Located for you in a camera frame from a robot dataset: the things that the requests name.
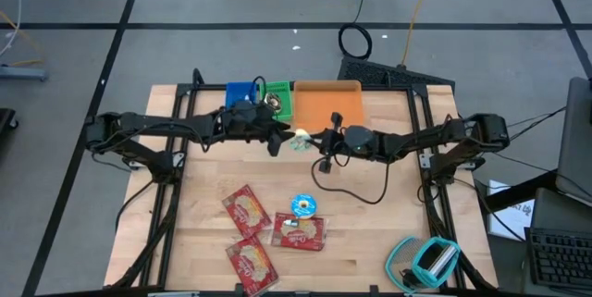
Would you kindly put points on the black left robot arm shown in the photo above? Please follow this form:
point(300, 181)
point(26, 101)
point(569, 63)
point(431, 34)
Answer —
point(162, 126)

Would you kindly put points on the red snack packet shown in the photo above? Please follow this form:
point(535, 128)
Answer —
point(305, 237)
point(252, 264)
point(247, 211)

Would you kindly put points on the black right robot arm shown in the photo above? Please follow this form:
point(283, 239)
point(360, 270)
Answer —
point(416, 139)

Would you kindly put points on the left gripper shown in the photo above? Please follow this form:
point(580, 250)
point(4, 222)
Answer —
point(247, 123)

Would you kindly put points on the grey laptop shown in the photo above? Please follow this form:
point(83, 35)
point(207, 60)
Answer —
point(575, 149)

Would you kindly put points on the green plastic basket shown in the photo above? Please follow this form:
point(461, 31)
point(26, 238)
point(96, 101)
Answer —
point(286, 102)

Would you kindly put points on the black desk bar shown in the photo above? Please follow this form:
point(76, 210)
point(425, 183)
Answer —
point(518, 191)

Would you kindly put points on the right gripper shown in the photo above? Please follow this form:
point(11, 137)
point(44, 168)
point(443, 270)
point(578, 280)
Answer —
point(358, 142)

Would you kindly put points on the black keyboard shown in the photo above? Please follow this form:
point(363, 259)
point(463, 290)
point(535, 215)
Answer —
point(559, 257)

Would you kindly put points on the blue plastic basket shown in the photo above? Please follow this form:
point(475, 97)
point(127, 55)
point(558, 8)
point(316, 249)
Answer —
point(236, 93)

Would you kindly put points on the orange plastic tray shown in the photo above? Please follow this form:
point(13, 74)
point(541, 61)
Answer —
point(324, 102)

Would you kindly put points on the black perforated panel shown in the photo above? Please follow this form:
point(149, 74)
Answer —
point(370, 72)

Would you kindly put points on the small dark blue tool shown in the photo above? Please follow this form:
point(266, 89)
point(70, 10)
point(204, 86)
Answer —
point(409, 280)

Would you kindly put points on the blue iced toy donut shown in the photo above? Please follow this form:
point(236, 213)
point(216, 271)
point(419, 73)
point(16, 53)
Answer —
point(296, 202)

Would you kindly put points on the small dropper bottle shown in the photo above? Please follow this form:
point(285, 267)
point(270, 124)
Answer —
point(290, 223)

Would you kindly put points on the white paper sheet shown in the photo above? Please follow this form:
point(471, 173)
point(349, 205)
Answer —
point(513, 218)

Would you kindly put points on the black metal table frame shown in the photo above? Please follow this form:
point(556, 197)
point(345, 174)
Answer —
point(169, 237)

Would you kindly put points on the grey table foot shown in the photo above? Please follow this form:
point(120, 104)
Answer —
point(23, 74)

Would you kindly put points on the black chair base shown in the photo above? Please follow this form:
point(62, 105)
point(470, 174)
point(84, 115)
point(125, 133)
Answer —
point(5, 123)

